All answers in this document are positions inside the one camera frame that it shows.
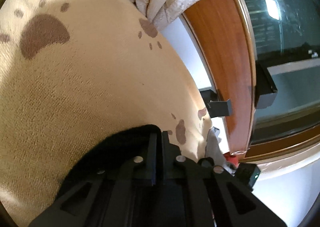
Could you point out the red garment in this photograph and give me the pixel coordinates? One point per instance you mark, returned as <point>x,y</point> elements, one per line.
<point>230,160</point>

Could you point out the black sweater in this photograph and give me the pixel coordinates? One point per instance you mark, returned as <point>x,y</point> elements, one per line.
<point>112,147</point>

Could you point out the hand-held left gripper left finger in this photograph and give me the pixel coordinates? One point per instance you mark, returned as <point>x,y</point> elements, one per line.
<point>153,159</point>

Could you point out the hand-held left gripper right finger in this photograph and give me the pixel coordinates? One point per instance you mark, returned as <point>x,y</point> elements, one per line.
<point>166,159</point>

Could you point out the wooden window sill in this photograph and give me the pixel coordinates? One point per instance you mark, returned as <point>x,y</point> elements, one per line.
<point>225,54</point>

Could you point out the dark grey box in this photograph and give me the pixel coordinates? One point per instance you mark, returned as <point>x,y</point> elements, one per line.
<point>266,87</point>

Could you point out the paw print blanket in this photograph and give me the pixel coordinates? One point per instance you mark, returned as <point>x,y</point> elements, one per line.
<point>100,79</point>

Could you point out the light grey ribbed sweater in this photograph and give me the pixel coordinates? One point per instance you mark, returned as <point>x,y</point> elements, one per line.
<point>215,147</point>

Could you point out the black box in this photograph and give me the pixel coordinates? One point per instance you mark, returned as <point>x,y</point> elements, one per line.
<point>220,108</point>

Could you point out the glass window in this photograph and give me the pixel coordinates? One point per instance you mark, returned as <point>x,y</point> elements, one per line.
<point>287,29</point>

